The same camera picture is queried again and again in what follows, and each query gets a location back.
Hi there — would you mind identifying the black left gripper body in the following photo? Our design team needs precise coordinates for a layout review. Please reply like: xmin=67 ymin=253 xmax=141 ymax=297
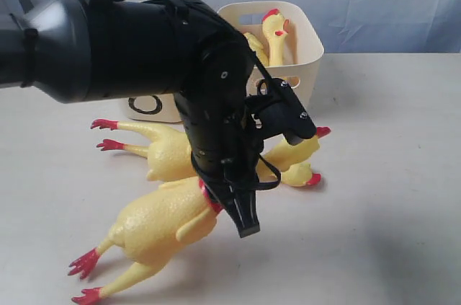
xmin=174 ymin=92 xmax=267 ymax=193

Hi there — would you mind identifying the cream bin marked X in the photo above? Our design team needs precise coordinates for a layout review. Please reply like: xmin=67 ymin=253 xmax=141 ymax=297
xmin=218 ymin=1 xmax=324 ymax=107

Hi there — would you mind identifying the large front yellow rubber chicken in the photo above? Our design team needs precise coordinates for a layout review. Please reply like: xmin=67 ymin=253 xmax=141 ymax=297
xmin=69 ymin=173 xmax=223 ymax=304

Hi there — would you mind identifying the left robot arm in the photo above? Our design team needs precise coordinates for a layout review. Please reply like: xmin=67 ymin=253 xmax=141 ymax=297
xmin=1 ymin=0 xmax=262 ymax=237

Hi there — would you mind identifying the yellow chicken head with tube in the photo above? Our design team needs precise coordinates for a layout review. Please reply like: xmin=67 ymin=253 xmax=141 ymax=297
xmin=261 ymin=9 xmax=290 ymax=67

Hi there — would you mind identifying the headless yellow rubber chicken body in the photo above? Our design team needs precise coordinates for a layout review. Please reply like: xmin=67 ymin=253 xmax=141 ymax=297
xmin=243 ymin=32 xmax=269 ymax=66

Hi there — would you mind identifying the yellow rubber chicken lying behind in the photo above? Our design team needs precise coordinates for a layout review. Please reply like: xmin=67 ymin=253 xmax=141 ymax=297
xmin=91 ymin=119 xmax=331 ymax=187

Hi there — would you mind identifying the cream bin marked O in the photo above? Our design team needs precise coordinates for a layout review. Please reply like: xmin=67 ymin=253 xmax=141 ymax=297
xmin=118 ymin=94 xmax=182 ymax=123

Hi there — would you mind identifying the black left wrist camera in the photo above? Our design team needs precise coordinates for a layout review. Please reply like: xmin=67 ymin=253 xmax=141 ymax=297
xmin=246 ymin=78 xmax=317 ymax=146

